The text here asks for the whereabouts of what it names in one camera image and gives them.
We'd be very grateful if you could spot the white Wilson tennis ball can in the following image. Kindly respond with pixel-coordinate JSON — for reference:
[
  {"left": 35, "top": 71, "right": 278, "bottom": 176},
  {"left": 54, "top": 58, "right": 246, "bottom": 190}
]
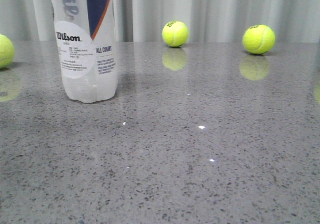
[{"left": 51, "top": 0, "right": 118, "bottom": 103}]

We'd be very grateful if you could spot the centre tennis ball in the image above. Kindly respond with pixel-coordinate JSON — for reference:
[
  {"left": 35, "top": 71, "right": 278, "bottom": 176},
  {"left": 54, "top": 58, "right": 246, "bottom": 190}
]
[{"left": 162, "top": 21, "right": 189, "bottom": 48}]

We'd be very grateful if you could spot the tennis ball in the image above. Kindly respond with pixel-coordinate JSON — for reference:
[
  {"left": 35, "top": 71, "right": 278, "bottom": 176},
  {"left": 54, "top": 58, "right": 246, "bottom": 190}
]
[
  {"left": 242, "top": 25, "right": 276, "bottom": 54},
  {"left": 0, "top": 35, "right": 15, "bottom": 69},
  {"left": 162, "top": 21, "right": 189, "bottom": 48}
]

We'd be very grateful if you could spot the right tennis ball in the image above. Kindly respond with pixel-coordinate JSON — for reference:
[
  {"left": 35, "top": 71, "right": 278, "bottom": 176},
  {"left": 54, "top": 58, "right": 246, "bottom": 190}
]
[{"left": 242, "top": 25, "right": 276, "bottom": 54}]

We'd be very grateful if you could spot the far left tennis ball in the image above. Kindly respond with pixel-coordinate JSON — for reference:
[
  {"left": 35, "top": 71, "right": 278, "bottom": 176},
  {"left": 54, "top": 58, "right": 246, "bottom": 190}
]
[{"left": 0, "top": 35, "right": 15, "bottom": 69}]

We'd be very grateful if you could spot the grey pleated curtain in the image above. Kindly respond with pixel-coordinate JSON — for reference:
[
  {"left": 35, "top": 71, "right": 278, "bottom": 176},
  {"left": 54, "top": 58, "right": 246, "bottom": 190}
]
[{"left": 0, "top": 0, "right": 320, "bottom": 43}]

